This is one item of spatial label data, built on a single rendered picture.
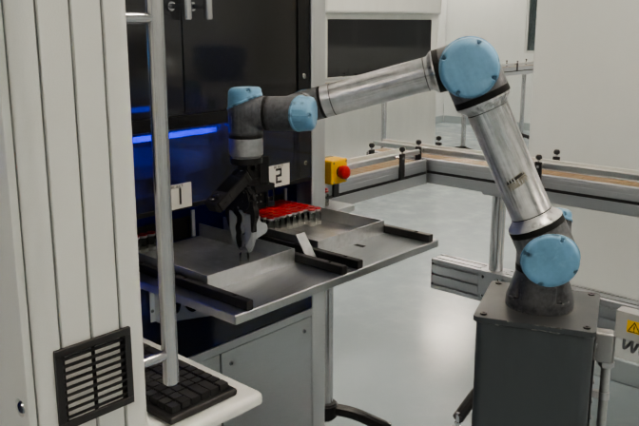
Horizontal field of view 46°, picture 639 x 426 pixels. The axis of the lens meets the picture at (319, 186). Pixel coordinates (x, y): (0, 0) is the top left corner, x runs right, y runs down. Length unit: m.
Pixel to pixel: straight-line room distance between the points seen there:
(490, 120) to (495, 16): 9.27
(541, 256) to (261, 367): 0.92
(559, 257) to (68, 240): 0.97
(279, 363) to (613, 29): 1.80
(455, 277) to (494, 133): 1.39
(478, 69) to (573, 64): 1.70
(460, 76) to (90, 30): 0.77
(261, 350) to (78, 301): 1.15
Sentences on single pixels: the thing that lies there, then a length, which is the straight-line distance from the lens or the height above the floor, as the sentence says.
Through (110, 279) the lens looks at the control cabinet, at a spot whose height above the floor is 1.08.
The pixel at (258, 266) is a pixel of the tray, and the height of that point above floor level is 0.90.
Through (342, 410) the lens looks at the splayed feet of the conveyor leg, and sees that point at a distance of 2.72.
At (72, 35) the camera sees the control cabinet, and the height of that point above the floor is 1.41.
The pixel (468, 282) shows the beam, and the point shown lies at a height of 0.48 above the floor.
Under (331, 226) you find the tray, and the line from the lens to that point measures 2.06.
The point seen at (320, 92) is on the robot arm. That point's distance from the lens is 1.73.
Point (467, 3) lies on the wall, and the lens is 11.04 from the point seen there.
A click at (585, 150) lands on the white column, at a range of 3.21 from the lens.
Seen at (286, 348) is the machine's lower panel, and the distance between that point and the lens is 2.23.
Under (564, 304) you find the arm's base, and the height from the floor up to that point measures 0.81.
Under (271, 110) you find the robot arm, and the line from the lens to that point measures 1.62.
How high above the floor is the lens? 1.42
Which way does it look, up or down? 12 degrees down
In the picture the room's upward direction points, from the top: straight up
